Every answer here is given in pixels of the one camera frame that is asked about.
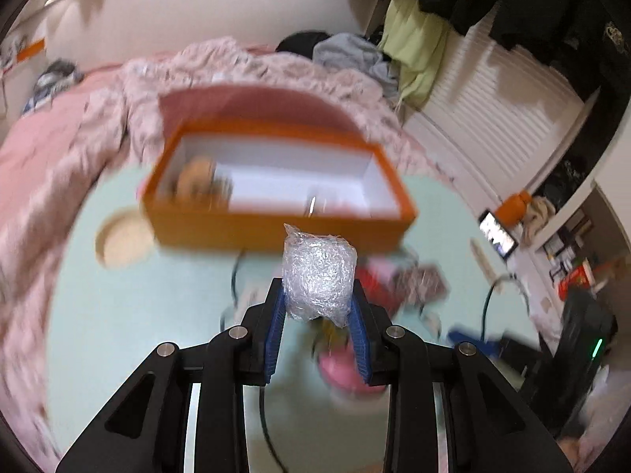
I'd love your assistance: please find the phone with lit screen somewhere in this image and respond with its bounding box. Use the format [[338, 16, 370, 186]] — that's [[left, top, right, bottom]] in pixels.
[[478, 209, 518, 262]]

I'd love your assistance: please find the grey clothes pile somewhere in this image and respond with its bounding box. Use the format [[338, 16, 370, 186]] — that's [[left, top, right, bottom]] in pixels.
[[312, 33, 399, 99]]

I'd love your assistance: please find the black cable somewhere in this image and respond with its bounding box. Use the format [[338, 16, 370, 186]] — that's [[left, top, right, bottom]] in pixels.
[[480, 272, 532, 346]]

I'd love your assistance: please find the pink floral duvet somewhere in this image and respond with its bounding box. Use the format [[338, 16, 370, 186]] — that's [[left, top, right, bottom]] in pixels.
[[1, 37, 437, 472]]

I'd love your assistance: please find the orange cardboard box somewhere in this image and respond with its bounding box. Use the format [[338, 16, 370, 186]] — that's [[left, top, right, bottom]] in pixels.
[[141, 117, 418, 254]]

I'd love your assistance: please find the brown round plush toy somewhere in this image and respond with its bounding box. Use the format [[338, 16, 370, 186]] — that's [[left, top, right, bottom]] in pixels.
[[174, 157, 216, 202]]

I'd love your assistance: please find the light green hanging cloth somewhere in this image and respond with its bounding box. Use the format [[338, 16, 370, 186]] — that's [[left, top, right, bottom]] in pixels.
[[379, 0, 451, 108]]

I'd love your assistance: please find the clear plastic wrap ball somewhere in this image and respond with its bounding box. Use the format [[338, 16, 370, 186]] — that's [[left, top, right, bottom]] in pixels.
[[281, 224, 357, 328]]

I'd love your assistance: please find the mint green cartoon lap table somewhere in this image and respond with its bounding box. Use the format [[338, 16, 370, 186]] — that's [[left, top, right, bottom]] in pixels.
[[46, 168, 538, 472]]

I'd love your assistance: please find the orange bottle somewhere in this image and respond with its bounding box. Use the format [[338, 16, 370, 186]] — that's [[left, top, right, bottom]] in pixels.
[[494, 191, 532, 229]]

